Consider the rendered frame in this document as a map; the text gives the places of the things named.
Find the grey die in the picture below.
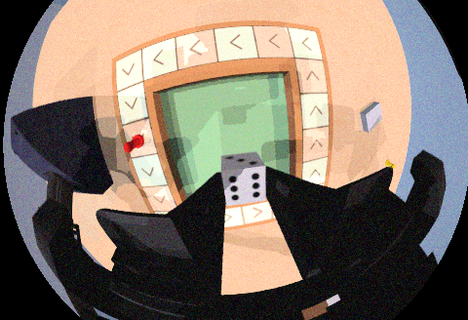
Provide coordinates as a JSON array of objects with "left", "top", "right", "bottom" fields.
[{"left": 221, "top": 151, "right": 266, "bottom": 206}]

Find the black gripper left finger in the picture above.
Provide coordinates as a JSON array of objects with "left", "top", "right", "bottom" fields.
[{"left": 97, "top": 172, "right": 226, "bottom": 296}]

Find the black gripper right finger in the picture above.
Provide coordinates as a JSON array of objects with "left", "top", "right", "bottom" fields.
[{"left": 265, "top": 167, "right": 394, "bottom": 280}]

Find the red game pawn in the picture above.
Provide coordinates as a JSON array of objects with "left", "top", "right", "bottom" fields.
[{"left": 124, "top": 134, "right": 144, "bottom": 153}]

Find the orange board frame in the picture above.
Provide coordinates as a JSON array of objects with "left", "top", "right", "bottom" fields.
[{"left": 112, "top": 20, "right": 334, "bottom": 230}]

